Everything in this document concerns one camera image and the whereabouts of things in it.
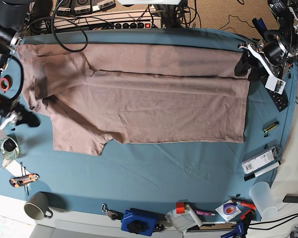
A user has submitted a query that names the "red plastic block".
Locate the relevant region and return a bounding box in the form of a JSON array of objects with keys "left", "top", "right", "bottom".
[{"left": 175, "top": 202, "right": 185, "bottom": 214}]

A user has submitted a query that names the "white power strip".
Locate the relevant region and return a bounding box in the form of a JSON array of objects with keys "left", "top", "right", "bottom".
[{"left": 54, "top": 9, "right": 163, "bottom": 31}]

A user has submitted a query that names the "red handled tool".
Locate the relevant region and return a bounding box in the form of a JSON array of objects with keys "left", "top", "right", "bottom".
[{"left": 230, "top": 197, "right": 256, "bottom": 210}]

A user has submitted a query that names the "pink T-shirt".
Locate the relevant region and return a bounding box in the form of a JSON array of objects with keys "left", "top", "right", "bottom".
[{"left": 17, "top": 44, "right": 249, "bottom": 156}]

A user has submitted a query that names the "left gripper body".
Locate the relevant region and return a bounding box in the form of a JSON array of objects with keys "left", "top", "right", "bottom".
[{"left": 238, "top": 41, "right": 292, "bottom": 79}]

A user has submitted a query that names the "grey ceramic mug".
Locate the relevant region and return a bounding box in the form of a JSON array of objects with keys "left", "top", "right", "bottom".
[{"left": 23, "top": 192, "right": 53, "bottom": 221}]

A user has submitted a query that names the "translucent plastic cup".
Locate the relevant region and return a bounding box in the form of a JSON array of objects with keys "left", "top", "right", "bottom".
[{"left": 249, "top": 181, "right": 278, "bottom": 221}]

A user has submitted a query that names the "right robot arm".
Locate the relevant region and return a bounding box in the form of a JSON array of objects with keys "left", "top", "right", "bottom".
[{"left": 0, "top": 0, "right": 40, "bottom": 129}]

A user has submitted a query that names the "red tape roll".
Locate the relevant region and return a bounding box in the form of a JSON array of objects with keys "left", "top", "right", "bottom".
[{"left": 0, "top": 75, "right": 13, "bottom": 93}]

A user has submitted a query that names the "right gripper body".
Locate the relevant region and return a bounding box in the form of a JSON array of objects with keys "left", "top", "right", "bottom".
[{"left": 0, "top": 95, "right": 17, "bottom": 130}]

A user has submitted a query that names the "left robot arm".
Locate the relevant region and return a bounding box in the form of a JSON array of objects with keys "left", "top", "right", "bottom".
[{"left": 234, "top": 0, "right": 298, "bottom": 78}]

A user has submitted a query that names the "blue plastic device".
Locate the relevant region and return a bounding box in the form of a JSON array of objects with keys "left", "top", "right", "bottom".
[{"left": 121, "top": 208, "right": 157, "bottom": 237}]

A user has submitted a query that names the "white marker pen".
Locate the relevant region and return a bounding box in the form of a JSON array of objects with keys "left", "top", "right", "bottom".
[{"left": 244, "top": 161, "right": 281, "bottom": 181}]

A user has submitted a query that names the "blue clamp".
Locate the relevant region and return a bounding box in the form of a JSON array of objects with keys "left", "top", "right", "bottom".
[{"left": 252, "top": 18, "right": 269, "bottom": 41}]

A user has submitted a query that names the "white paper roll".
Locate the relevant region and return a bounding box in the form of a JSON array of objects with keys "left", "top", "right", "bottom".
[{"left": 185, "top": 203, "right": 203, "bottom": 227}]

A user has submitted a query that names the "small battery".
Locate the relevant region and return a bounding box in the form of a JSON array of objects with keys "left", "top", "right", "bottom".
[{"left": 262, "top": 121, "right": 279, "bottom": 134}]

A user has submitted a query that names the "teal table cloth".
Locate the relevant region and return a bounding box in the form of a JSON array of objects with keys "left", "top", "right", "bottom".
[{"left": 0, "top": 27, "right": 298, "bottom": 222}]

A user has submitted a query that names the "orange utility knife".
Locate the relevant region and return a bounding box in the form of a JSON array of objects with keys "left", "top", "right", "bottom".
[{"left": 9, "top": 174, "right": 40, "bottom": 187}]

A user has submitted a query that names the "silver carabiner keyring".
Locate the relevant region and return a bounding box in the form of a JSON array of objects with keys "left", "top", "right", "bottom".
[{"left": 101, "top": 203, "right": 123, "bottom": 221}]

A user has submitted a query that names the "black remote control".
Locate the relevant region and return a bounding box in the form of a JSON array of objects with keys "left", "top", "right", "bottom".
[{"left": 266, "top": 89, "right": 288, "bottom": 112}]

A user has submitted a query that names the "clear plastic case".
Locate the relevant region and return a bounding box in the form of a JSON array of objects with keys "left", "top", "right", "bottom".
[{"left": 241, "top": 145, "right": 283, "bottom": 175}]

